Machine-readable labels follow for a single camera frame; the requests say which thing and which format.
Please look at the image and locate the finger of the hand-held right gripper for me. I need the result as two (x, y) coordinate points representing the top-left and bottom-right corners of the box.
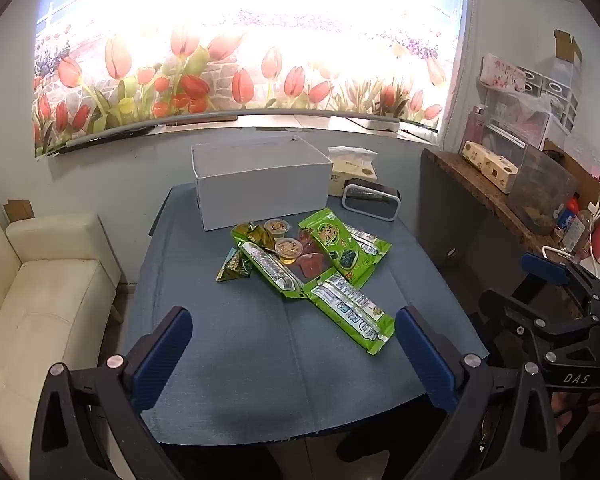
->
(519, 252), (600, 321)
(479, 287), (598, 363)

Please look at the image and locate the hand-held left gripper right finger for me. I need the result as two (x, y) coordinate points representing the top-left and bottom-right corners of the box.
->
(395, 305), (563, 480)

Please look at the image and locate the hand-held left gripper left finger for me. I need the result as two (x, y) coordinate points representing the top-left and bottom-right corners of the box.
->
(30, 306), (193, 480)

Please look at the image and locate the green snack packet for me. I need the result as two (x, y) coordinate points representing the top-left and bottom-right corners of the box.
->
(232, 225), (304, 299)
(304, 274), (397, 357)
(298, 208), (381, 289)
(344, 223), (392, 267)

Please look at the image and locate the white cardboard box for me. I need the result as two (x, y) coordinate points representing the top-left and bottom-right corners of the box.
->
(191, 133), (332, 231)

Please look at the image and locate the person's right hand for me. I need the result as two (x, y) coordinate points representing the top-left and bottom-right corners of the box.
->
(551, 389), (590, 437)

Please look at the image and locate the clear plastic bottle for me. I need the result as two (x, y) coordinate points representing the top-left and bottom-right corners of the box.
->
(560, 209), (595, 254)

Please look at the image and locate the clear plastic bin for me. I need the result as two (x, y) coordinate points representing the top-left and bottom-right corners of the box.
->
(508, 142), (579, 236)

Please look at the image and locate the wooden side shelf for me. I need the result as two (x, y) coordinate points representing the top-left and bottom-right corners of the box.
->
(421, 148), (581, 273)

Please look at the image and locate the brown cardboard box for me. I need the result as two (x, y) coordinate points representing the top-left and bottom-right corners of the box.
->
(544, 139), (600, 211)

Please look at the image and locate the yellow patterned box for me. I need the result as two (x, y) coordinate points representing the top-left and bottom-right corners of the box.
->
(482, 154), (519, 194)
(460, 140), (492, 173)

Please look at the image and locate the dark green triangular packet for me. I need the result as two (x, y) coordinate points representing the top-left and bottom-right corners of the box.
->
(216, 248), (254, 284)
(231, 221), (277, 252)

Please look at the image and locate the blue tablecloth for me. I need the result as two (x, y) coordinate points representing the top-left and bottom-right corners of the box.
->
(122, 182), (491, 445)

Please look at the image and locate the cream leather sofa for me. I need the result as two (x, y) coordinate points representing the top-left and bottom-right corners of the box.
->
(0, 185), (122, 480)

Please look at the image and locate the clear storage box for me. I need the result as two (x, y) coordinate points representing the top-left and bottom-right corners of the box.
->
(482, 94), (554, 162)

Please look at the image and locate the pink bottle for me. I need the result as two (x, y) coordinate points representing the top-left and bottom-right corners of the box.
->
(467, 104), (486, 144)

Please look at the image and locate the rectangular desk clock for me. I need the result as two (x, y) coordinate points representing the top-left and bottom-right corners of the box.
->
(341, 178), (401, 222)

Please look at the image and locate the white drawer organiser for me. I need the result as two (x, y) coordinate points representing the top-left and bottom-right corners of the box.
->
(522, 57), (582, 135)

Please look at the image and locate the pink floral pouch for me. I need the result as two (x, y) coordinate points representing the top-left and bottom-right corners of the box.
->
(480, 53), (527, 94)

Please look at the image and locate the cardboard piece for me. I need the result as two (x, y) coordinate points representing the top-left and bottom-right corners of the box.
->
(5, 199), (34, 224)

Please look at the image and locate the cream tissue box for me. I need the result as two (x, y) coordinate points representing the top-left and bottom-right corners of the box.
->
(327, 146), (379, 197)

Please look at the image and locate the small open cardboard box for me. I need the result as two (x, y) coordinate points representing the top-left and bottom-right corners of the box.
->
(553, 29), (584, 64)

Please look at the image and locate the tulip print roller blind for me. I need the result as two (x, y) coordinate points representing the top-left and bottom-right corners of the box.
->
(32, 0), (468, 158)

